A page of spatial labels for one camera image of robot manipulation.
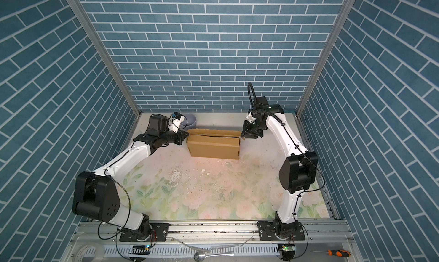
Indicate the metal spoon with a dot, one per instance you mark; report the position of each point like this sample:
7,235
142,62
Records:
200,256

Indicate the aluminium corner post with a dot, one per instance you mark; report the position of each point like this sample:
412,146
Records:
96,41
332,38

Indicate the clear tape roll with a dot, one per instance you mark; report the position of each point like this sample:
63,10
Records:
94,250

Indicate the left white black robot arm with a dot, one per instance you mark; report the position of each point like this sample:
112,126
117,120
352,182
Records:
96,195

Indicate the aluminium corner post right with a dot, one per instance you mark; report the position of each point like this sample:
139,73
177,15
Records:
332,38

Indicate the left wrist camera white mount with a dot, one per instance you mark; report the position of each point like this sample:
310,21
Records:
177,122

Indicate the orange handled screwdriver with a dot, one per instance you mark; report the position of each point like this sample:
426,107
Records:
336,252

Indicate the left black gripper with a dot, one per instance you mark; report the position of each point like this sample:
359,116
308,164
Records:
180,137

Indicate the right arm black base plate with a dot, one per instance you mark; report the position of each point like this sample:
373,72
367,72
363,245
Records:
281,232

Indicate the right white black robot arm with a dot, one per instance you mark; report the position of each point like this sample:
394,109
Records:
298,172

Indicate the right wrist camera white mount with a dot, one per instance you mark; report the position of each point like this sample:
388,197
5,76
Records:
251,118

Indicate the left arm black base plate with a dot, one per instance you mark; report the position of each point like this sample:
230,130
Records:
152,232

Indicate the brown cardboard box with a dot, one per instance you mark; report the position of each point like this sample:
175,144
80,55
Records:
219,144

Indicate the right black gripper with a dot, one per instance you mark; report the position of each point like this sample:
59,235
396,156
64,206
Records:
247,133

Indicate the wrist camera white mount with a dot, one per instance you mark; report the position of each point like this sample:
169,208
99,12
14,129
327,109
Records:
177,122
251,118

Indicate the lavender ceramic cup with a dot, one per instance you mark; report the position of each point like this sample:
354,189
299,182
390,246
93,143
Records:
189,122

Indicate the aluminium corner post left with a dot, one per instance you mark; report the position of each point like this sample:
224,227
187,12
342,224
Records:
96,41

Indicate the aluminium front rail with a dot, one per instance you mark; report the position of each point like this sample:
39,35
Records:
233,231

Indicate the clear plastic strip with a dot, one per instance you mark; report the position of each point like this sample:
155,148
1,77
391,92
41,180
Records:
211,247

